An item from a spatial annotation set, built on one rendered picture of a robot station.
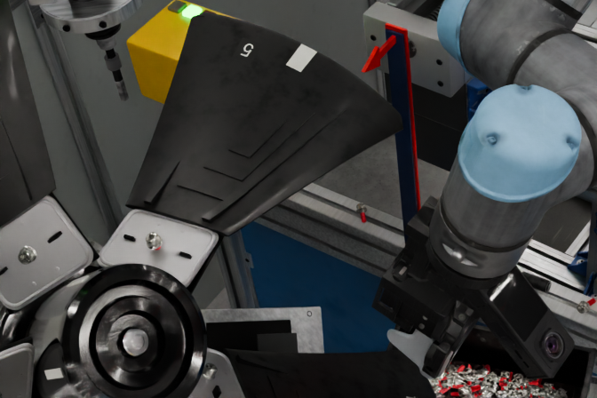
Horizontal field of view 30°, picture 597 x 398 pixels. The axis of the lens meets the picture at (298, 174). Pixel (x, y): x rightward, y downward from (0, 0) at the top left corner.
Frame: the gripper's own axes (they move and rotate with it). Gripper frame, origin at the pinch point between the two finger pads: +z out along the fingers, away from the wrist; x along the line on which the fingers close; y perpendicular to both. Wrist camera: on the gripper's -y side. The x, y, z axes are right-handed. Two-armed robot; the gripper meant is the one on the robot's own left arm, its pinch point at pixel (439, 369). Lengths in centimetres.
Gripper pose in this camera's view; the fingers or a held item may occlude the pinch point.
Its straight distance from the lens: 105.2
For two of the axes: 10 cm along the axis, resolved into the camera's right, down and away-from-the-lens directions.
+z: -1.2, 5.8, 8.0
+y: -8.1, -5.3, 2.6
